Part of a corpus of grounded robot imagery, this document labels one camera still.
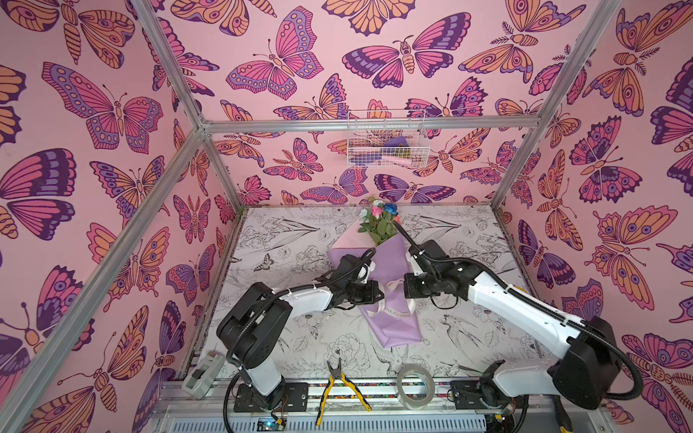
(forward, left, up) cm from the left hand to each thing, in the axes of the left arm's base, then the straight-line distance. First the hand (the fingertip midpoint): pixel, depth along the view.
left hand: (388, 294), depth 85 cm
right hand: (0, -4, +6) cm, 8 cm away
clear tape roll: (-29, -4, -5) cm, 30 cm away
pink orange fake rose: (+35, -7, -4) cm, 36 cm away
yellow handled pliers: (-21, +16, -7) cm, 28 cm away
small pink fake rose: (+36, +2, 0) cm, 36 cm away
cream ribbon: (+4, -1, 0) cm, 4 cm away
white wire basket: (+47, -1, +25) cm, 53 cm away
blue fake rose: (+37, -4, 0) cm, 37 cm away
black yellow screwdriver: (-32, -43, -7) cm, 54 cm away
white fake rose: (+38, +7, -5) cm, 39 cm away
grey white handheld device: (-24, +53, -4) cm, 58 cm away
